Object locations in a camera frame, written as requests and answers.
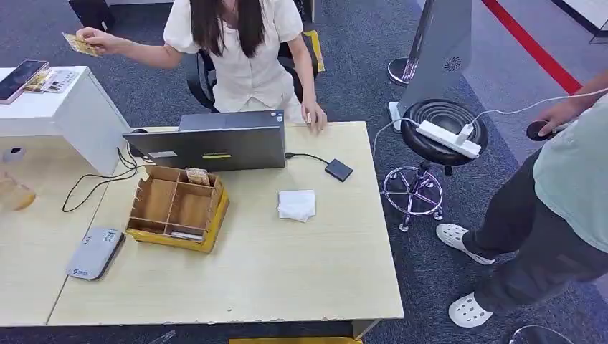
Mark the small black hub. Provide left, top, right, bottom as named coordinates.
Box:
left=324, top=158, right=354, bottom=183

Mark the brown patterned card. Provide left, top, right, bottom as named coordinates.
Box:
left=184, top=167, right=212, bottom=188

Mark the white folded tissue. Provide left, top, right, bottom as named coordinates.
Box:
left=277, top=189, right=318, bottom=224

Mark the amber translucent container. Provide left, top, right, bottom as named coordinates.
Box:
left=0, top=171, right=37, bottom=213

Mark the white platform dark edge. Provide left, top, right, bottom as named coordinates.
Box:
left=550, top=0, right=608, bottom=45

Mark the standing person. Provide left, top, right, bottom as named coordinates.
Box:
left=435, top=71, right=608, bottom=330

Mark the white side table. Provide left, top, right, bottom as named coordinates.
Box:
left=0, top=65, right=132, bottom=177

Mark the seated person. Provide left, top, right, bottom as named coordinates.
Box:
left=75, top=0, right=329, bottom=135

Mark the chrome stanchion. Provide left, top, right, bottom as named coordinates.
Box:
left=386, top=0, right=436, bottom=88

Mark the seated person's right hand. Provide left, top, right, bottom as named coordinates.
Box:
left=75, top=26, right=120, bottom=56

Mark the black office chair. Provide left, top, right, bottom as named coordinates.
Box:
left=186, top=0, right=320, bottom=115

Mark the black cabinet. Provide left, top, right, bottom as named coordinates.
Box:
left=68, top=0, right=115, bottom=32

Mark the yellow printed card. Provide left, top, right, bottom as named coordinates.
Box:
left=61, top=32, right=101, bottom=58

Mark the black round stool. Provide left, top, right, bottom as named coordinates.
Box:
left=381, top=98, right=490, bottom=234

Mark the white printed card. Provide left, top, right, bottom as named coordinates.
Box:
left=47, top=70, right=81, bottom=95

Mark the black round object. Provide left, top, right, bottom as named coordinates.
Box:
left=525, top=120, right=555, bottom=143

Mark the dark grey laptop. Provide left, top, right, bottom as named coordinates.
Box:
left=122, top=109, right=288, bottom=173

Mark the black hub cable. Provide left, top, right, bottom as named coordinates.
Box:
left=285, top=151, right=331, bottom=166

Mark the long black cable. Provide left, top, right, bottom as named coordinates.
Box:
left=62, top=156, right=141, bottom=214

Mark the small white round device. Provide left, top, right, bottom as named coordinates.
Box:
left=1, top=146, right=27, bottom=166

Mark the white card stack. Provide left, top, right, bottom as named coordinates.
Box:
left=168, top=230, right=206, bottom=242

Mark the yellow tag on chair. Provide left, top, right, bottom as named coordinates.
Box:
left=302, top=29, right=326, bottom=74

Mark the black laptop cable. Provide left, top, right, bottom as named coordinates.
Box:
left=115, top=146, right=156, bottom=173

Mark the chrome ring base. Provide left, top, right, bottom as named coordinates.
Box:
left=508, top=325, right=576, bottom=344

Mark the wooden card box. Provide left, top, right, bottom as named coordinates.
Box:
left=126, top=164, right=226, bottom=239

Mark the seated person's left hand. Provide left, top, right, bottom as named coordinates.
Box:
left=300, top=97, right=329, bottom=135

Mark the white power strip cord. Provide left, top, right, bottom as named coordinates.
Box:
left=371, top=116, right=422, bottom=158

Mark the white plug adapter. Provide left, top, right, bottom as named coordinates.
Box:
left=455, top=123, right=475, bottom=147

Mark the white power strip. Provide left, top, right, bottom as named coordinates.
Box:
left=415, top=119, right=483, bottom=160

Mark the white charging cable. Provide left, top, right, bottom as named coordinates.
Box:
left=467, top=87, right=608, bottom=128

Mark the grey kiosk stand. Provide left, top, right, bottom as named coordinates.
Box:
left=388, top=0, right=474, bottom=133

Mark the black smartphone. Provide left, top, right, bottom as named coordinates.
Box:
left=0, top=59, right=50, bottom=106

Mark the grey card reader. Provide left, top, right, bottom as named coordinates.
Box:
left=65, top=226, right=128, bottom=282

